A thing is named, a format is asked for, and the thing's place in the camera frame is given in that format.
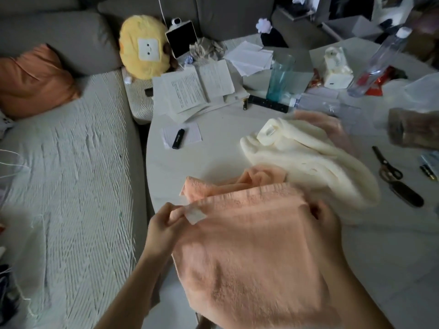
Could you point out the person's right hand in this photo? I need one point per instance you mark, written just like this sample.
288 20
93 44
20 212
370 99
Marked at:
324 226

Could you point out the person's left hand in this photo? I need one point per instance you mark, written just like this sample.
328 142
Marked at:
161 232

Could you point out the person's right thumb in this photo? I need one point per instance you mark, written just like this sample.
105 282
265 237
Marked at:
316 210

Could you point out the person's left thumb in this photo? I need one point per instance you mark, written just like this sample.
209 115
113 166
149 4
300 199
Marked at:
176 211

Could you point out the peach orange towel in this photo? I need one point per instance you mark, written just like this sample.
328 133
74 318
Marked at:
247 250

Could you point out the person's right forearm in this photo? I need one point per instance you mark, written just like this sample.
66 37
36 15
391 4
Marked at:
353 291

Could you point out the person's left forearm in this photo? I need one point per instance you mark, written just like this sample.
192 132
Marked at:
127 294

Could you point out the cream white towel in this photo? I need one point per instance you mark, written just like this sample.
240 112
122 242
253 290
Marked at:
308 157

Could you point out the black lighter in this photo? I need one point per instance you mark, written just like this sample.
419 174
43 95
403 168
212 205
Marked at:
178 138

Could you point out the small white paper note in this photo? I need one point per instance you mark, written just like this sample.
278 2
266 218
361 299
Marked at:
181 134

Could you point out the pink towel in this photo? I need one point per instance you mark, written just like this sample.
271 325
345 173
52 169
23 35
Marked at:
329 128

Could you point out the black scissors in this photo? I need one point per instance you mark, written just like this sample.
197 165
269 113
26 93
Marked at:
387 164

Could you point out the black oval case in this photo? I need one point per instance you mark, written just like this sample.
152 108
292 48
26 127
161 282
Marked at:
406 194

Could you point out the white textured sofa cover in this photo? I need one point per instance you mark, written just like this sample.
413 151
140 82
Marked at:
72 188

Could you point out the black remote control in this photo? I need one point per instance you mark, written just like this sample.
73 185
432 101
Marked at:
268 104

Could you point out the stack of printed papers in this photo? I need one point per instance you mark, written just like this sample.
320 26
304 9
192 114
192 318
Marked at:
195 90

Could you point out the teal plastic tumbler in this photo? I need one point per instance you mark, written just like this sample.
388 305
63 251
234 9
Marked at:
279 78

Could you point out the white tissue box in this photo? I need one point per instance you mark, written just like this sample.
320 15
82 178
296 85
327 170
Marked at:
338 70

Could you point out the red snack wrapper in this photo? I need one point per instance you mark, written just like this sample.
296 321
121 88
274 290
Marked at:
377 80

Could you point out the clear plastic bag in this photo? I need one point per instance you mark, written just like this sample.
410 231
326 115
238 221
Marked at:
410 94

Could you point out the clear plastic water bottle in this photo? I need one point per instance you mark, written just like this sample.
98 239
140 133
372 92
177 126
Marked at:
379 63

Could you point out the white folded papers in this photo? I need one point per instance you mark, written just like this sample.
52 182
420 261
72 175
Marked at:
248 58

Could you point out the yellow round plush toy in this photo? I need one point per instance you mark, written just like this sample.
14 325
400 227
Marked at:
144 46

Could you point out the black cloth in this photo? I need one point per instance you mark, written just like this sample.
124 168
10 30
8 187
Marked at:
272 37

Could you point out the orange cushion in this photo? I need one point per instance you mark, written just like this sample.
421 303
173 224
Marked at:
34 82

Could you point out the grey sofa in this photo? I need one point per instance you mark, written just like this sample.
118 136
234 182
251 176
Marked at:
85 27

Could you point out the white tablet device with camera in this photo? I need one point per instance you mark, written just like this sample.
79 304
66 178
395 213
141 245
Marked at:
181 37

